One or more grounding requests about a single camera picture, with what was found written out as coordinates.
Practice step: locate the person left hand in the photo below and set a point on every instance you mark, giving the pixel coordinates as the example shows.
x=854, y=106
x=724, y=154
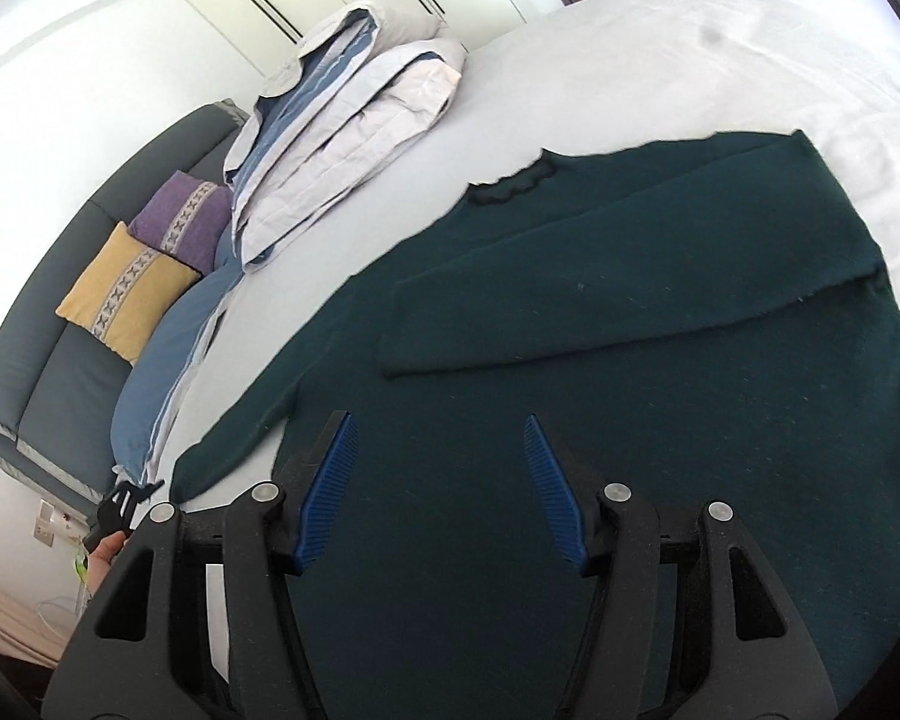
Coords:
x=99, y=562

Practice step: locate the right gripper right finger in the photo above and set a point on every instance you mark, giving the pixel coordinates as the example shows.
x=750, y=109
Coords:
x=739, y=648

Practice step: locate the folded grey blue duvet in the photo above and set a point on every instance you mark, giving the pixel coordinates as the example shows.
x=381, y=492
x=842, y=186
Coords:
x=360, y=88

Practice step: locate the purple throw pillow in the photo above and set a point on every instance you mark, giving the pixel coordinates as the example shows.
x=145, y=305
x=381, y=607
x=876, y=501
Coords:
x=185, y=219

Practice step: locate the dark green upholstered headboard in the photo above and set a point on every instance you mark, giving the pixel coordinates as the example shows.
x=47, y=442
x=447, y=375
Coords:
x=58, y=384

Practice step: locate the yellow throw pillow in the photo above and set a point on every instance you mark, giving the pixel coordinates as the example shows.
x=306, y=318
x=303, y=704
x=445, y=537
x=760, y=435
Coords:
x=122, y=295

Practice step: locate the blue bed pillow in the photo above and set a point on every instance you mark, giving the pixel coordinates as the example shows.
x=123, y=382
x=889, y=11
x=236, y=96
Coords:
x=148, y=402

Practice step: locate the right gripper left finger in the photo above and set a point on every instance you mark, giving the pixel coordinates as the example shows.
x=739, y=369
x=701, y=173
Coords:
x=195, y=620

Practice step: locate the dark green knit sweater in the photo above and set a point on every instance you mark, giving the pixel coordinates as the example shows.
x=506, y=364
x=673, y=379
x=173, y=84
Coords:
x=700, y=320

